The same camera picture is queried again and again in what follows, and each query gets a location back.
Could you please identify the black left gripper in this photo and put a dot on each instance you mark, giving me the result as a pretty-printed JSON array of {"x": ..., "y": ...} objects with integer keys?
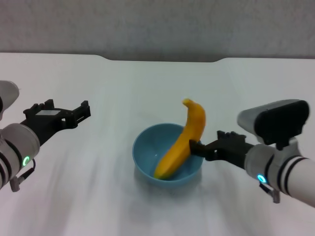
[{"x": 49, "y": 123}]

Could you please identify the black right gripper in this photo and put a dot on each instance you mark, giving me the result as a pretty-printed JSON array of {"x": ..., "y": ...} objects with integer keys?
[{"x": 233, "y": 152}]

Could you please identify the yellow banana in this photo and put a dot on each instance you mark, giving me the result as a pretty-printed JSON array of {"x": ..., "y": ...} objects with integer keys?
[{"x": 187, "y": 137}]

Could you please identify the blue bowl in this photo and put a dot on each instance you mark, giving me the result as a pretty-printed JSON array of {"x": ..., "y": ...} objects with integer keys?
[{"x": 147, "y": 152}]

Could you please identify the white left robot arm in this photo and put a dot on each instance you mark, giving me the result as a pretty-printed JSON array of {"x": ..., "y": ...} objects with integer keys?
[{"x": 14, "y": 152}]

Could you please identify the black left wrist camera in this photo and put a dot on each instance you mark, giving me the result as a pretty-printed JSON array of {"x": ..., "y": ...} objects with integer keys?
[{"x": 7, "y": 93}]

